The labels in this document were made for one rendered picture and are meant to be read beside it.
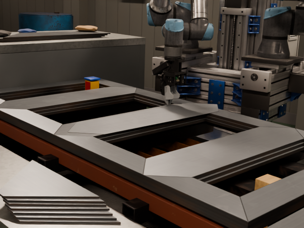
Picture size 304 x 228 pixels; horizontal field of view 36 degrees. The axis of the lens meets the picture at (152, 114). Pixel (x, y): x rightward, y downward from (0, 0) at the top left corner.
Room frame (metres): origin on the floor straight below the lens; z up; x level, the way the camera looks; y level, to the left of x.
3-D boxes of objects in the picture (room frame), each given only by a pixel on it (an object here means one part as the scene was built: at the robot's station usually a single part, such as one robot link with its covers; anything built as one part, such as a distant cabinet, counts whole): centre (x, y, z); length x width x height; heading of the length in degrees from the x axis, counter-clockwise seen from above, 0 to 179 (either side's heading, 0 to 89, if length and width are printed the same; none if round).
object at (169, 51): (1.96, -0.08, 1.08); 0.08 x 0.08 x 0.05
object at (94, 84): (2.33, 0.31, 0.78); 0.05 x 0.05 x 0.19; 43
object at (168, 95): (1.95, -0.07, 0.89); 0.06 x 0.03 x 0.09; 43
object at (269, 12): (2.22, -0.57, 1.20); 0.13 x 0.12 x 0.14; 80
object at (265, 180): (1.25, -0.34, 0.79); 0.06 x 0.05 x 0.04; 133
